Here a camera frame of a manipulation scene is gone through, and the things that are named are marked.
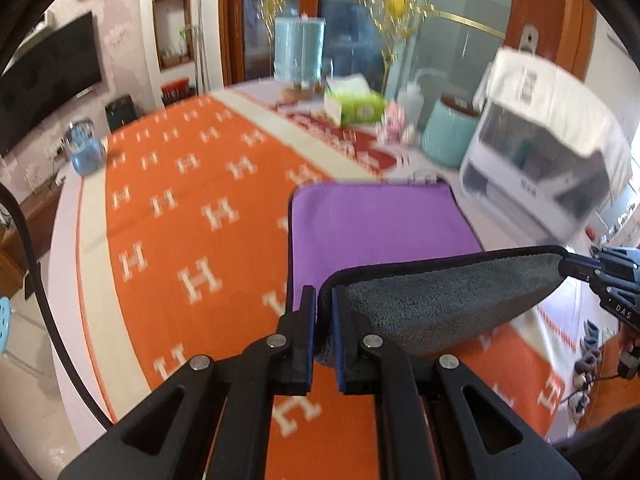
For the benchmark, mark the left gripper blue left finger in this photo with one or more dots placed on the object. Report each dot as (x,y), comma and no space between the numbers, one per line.
(297,363)

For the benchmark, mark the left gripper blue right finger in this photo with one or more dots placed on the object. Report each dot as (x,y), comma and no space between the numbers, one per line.
(355,364)

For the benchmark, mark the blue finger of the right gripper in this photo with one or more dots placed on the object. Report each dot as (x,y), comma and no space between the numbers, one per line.
(579,267)

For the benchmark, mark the purple and grey towel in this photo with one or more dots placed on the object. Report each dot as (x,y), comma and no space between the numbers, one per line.
(411,264)

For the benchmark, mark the white countertop appliance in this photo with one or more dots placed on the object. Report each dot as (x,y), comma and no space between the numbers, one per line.
(529,181)

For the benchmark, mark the orange H pattern table runner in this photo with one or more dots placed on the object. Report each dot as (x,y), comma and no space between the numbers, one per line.
(181,250)

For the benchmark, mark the teal ceramic pot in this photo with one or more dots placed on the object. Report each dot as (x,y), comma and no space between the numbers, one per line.
(449,131)

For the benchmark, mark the white cloth appliance cover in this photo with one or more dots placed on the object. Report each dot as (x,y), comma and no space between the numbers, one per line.
(548,96)

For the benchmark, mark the pink plush toy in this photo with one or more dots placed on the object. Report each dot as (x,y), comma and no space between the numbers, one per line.
(394,127)

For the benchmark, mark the white plastic bottle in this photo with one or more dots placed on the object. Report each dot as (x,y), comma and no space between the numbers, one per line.
(411,99)

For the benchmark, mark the green tissue pack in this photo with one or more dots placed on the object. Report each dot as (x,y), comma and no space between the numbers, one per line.
(349,100)

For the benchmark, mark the red and black basket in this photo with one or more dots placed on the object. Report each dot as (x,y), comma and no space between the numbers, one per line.
(176,91)

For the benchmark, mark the blue round plastic stool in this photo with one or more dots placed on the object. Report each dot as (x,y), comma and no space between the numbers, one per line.
(5,322)

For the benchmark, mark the wooden TV cabinet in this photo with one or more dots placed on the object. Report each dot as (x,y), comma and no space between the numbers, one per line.
(39,210)

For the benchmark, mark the black air fryer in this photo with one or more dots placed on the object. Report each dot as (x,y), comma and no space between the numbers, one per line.
(120,112)

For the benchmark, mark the blue cylindrical table lamp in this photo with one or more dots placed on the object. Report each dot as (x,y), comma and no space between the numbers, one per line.
(298,55)

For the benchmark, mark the wall mounted black television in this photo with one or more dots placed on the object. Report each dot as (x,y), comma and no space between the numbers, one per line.
(47,76)

